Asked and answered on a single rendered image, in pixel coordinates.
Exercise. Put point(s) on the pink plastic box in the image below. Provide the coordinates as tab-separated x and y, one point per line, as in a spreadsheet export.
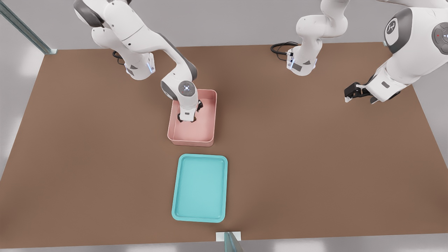
196	134

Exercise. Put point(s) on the silver frame post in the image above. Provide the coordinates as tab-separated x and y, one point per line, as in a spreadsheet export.
24	28
231	241

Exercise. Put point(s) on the pale blue-green tray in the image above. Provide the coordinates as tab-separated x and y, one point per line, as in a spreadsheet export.
200	189

